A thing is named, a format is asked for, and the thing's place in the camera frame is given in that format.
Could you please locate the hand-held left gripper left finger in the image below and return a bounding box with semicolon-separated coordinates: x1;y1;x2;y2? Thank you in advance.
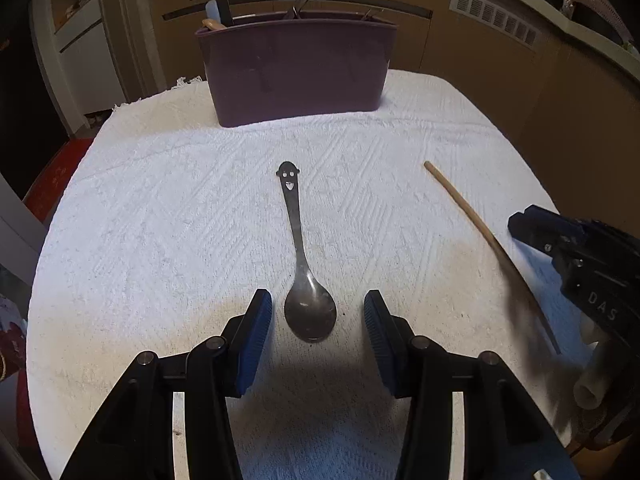
60;287;275;480

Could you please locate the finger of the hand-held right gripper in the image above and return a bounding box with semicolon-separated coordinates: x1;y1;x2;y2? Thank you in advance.
507;204;587;259

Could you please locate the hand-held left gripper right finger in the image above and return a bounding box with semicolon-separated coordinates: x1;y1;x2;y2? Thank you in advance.
363;289;583;480

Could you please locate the metal smiley-face spoon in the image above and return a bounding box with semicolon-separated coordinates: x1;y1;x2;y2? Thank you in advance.
276;161;338;344

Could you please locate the wooden chopstick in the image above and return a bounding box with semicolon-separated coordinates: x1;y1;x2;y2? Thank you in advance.
424;160;562;356

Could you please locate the purple utensil holder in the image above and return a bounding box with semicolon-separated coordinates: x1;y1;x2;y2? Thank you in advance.
195;10;398;129

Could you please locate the person's right hand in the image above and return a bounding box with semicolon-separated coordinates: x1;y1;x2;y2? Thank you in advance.
573;340;614;412

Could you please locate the white textured tablecloth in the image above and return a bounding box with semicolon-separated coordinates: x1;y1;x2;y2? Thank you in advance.
27;69;608;480

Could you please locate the wooden chair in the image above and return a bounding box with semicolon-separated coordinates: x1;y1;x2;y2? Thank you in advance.
567;410;640;480

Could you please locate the short white vent grille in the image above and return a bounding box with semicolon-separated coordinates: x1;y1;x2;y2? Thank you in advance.
449;0;543;50

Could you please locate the pink basket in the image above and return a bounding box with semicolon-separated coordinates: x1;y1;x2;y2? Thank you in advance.
562;0;633;43

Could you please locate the red doormat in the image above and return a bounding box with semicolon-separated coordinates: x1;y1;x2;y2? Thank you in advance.
22;138;95;226

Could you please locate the white hallway cabinet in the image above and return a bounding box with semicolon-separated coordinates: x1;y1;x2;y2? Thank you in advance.
30;0;128;133

